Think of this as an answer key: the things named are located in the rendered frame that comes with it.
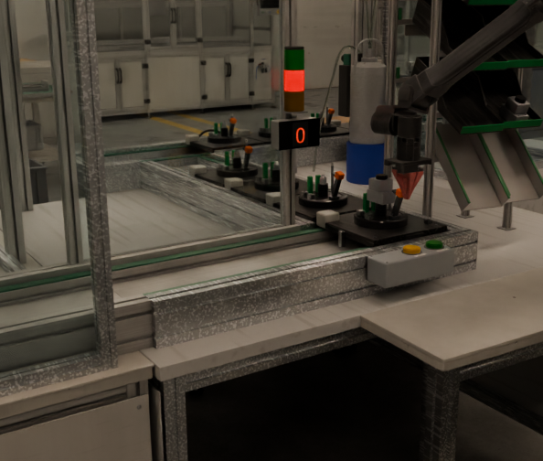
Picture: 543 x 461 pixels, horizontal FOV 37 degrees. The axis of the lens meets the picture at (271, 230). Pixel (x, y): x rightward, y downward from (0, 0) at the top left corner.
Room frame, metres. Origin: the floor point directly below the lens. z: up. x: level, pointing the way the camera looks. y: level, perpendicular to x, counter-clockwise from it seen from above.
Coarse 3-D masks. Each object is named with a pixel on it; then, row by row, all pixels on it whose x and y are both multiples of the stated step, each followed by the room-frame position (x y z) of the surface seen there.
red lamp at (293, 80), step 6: (288, 72) 1.99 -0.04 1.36; (294, 72) 1.98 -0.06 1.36; (300, 72) 1.99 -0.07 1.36; (288, 78) 1.99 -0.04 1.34; (294, 78) 1.98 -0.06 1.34; (300, 78) 1.99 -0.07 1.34; (288, 84) 1.99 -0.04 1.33; (294, 84) 1.98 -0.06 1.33; (300, 84) 1.99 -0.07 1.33; (288, 90) 1.99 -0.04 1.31; (294, 90) 1.98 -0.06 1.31; (300, 90) 1.99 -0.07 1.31
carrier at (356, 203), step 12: (312, 180) 2.25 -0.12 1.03; (324, 180) 2.21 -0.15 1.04; (312, 192) 2.25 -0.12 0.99; (324, 192) 2.21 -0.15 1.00; (300, 204) 2.20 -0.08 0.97; (312, 204) 2.16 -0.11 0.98; (324, 204) 2.15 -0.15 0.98; (336, 204) 2.16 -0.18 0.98; (348, 204) 2.20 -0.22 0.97; (360, 204) 2.20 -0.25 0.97; (300, 216) 2.11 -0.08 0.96; (312, 216) 2.07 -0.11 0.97
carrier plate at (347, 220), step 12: (348, 216) 2.07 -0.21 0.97; (324, 228) 2.01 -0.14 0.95; (336, 228) 1.97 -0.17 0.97; (348, 228) 1.95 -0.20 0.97; (360, 228) 1.95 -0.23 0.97; (408, 228) 1.95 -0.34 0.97; (420, 228) 1.95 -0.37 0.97; (432, 228) 1.95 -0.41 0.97; (444, 228) 1.96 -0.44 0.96; (360, 240) 1.89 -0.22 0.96; (372, 240) 1.85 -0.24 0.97; (384, 240) 1.86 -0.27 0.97; (396, 240) 1.88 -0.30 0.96
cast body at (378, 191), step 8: (376, 176) 2.00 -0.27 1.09; (384, 176) 1.99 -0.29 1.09; (368, 184) 2.02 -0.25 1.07; (376, 184) 1.99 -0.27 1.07; (384, 184) 1.99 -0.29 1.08; (392, 184) 2.00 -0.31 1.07; (368, 192) 2.01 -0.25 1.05; (376, 192) 1.99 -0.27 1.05; (384, 192) 1.98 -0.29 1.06; (392, 192) 1.99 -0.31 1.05; (376, 200) 1.99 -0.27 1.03; (384, 200) 1.97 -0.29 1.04; (392, 200) 1.99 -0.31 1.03
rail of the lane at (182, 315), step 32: (352, 256) 1.75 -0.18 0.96; (192, 288) 1.55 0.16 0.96; (224, 288) 1.56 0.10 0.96; (256, 288) 1.60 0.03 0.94; (288, 288) 1.64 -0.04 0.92; (320, 288) 1.68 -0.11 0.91; (352, 288) 1.74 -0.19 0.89; (384, 288) 1.78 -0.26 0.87; (160, 320) 1.48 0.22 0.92; (192, 320) 1.51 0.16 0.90; (224, 320) 1.56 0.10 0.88; (256, 320) 1.60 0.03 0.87
